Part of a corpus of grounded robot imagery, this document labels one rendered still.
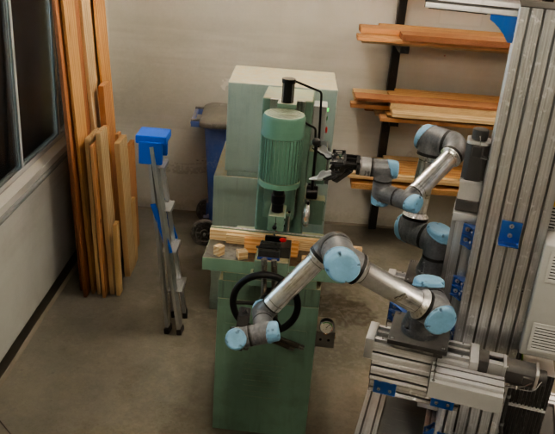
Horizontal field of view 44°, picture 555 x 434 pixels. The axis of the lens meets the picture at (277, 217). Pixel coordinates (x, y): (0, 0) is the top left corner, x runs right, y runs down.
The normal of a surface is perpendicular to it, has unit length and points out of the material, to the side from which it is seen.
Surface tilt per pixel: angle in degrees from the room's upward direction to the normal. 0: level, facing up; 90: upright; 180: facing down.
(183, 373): 0
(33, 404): 0
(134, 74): 90
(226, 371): 90
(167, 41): 90
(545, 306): 90
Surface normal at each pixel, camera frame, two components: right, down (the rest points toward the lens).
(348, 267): -0.04, 0.33
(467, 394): -0.29, 0.37
